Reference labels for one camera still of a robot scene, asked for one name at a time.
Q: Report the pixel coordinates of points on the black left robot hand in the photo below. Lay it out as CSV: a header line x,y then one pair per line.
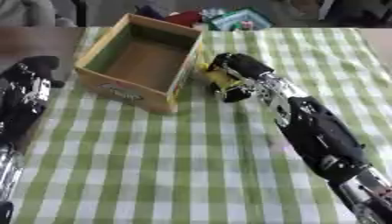
x,y
25,87

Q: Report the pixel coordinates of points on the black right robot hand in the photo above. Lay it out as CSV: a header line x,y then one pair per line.
x,y
245,66

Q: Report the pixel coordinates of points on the yellow toy object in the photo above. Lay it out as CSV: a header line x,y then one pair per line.
x,y
220,76

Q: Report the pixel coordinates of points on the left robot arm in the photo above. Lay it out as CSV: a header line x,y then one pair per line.
x,y
7,178

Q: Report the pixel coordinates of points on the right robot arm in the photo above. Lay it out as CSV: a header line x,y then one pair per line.
x,y
319,134

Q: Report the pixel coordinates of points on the tan cardboard box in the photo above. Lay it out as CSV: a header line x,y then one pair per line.
x,y
143,62

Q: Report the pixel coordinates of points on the teal and white package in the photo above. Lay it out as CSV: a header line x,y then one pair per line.
x,y
240,19

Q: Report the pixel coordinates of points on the person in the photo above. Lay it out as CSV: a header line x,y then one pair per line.
x,y
30,13

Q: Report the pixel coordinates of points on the red soft object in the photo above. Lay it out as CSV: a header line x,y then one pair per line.
x,y
182,18

